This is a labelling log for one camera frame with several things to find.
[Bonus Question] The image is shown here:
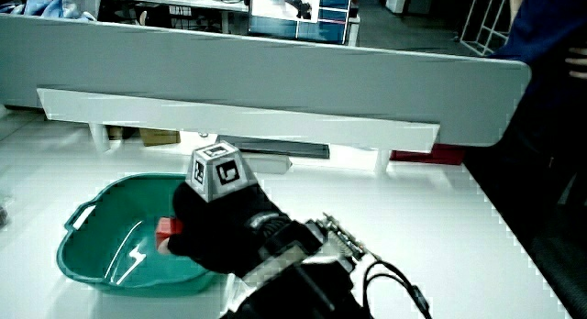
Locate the person's right hand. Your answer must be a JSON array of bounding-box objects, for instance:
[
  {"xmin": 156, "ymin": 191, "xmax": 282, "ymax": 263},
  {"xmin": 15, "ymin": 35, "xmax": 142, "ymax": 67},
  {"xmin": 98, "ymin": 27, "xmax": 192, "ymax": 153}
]
[{"xmin": 157, "ymin": 141, "xmax": 294, "ymax": 280}]

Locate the red block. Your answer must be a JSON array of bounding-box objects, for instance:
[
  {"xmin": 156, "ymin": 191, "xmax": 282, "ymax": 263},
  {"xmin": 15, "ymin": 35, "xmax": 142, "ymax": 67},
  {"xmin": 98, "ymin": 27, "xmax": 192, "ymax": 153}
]
[{"xmin": 155, "ymin": 216, "xmax": 184, "ymax": 248}]

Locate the black flat bar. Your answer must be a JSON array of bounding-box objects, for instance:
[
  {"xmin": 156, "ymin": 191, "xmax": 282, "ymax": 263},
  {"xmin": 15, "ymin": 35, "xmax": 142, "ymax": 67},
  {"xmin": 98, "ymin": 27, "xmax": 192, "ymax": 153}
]
[{"xmin": 216, "ymin": 135, "xmax": 331, "ymax": 160}]

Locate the green plastic basin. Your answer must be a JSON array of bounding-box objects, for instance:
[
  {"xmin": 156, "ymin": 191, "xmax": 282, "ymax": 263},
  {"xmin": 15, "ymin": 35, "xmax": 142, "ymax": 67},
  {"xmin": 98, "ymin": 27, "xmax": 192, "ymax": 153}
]
[{"xmin": 56, "ymin": 172, "xmax": 226, "ymax": 297}]

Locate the cardboard box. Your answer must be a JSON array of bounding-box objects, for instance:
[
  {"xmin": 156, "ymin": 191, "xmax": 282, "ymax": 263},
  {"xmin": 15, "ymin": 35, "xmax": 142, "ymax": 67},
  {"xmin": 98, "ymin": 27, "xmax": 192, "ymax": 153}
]
[{"xmin": 138, "ymin": 128, "xmax": 182, "ymax": 148}]

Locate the white shelf board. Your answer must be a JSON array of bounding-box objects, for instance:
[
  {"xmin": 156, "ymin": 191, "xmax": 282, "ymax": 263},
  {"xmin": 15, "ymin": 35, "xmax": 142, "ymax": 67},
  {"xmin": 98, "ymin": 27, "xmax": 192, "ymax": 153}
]
[{"xmin": 36, "ymin": 87, "xmax": 441, "ymax": 153}]

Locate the white desk partition panel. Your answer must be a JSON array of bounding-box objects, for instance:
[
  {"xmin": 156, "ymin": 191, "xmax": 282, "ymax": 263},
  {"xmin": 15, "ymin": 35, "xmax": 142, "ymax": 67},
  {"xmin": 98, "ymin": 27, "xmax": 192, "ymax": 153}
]
[{"xmin": 0, "ymin": 13, "xmax": 532, "ymax": 149}]

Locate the red box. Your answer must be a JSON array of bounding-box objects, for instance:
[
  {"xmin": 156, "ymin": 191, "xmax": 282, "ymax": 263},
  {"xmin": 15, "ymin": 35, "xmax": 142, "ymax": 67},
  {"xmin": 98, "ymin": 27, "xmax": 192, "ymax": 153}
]
[{"xmin": 389, "ymin": 143, "xmax": 467, "ymax": 167}]

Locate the blue display poster board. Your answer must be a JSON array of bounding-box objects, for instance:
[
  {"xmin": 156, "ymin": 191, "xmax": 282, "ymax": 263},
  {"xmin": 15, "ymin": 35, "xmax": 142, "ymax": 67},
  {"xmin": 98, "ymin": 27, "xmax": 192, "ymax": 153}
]
[{"xmin": 248, "ymin": 0, "xmax": 355, "ymax": 46}]

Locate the white background table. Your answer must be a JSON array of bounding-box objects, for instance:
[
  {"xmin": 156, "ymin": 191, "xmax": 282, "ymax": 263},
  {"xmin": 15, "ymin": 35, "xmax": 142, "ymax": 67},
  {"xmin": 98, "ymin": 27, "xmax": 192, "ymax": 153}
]
[{"xmin": 111, "ymin": 0, "xmax": 251, "ymax": 14}]

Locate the light blue cloth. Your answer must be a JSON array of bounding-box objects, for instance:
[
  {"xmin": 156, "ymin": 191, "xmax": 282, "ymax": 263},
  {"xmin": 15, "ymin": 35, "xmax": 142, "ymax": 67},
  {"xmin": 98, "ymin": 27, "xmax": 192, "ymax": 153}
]
[{"xmin": 0, "ymin": 0, "xmax": 98, "ymax": 23}]

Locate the white metal rack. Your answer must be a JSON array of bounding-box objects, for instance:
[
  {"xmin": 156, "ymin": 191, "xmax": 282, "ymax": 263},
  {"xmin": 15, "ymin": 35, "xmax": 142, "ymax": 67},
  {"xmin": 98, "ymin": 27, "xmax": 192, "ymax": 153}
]
[{"xmin": 460, "ymin": 0, "xmax": 512, "ymax": 58}]

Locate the black cable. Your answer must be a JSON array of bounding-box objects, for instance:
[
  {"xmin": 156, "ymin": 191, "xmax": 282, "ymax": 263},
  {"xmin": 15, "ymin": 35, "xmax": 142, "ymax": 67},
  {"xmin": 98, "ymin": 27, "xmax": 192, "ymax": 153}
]
[{"xmin": 361, "ymin": 259, "xmax": 433, "ymax": 319}]

